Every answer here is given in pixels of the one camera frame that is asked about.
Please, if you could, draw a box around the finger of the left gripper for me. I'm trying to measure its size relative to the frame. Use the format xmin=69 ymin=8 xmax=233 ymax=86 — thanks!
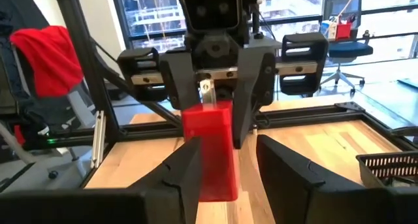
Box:
xmin=233 ymin=47 xmax=277 ymax=150
xmin=159 ymin=51 xmax=201 ymax=110

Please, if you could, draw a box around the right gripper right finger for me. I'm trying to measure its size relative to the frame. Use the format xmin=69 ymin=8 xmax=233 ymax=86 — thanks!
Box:
xmin=256 ymin=135 xmax=391 ymax=224

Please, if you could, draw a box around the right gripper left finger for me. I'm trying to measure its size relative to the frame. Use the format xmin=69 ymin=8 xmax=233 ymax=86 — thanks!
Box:
xmin=129 ymin=136 xmax=203 ymax=224

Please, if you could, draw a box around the red multiport charger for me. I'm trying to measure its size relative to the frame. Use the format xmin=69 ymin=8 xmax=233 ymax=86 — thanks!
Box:
xmin=181 ymin=99 xmax=240 ymax=202

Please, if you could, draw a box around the blue office chair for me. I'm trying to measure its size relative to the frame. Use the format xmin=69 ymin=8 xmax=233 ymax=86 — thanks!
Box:
xmin=319 ymin=0 xmax=375 ymax=97

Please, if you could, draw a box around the black mesh basket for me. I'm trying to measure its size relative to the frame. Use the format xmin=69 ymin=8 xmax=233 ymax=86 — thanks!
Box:
xmin=355 ymin=151 xmax=418 ymax=189

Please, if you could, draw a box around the red box on chair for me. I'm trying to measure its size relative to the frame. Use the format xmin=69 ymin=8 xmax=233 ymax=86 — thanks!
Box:
xmin=335 ymin=21 xmax=353 ymax=40

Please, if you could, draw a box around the red cloth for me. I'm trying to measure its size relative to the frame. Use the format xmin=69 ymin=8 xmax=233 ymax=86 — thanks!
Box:
xmin=9 ymin=25 xmax=85 ymax=98

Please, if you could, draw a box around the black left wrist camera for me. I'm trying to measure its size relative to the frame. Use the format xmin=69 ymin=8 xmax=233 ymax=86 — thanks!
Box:
xmin=178 ymin=0 xmax=245 ymax=35

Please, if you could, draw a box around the silver bracket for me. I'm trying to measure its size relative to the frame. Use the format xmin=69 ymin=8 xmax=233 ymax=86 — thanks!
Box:
xmin=90 ymin=110 xmax=108 ymax=170

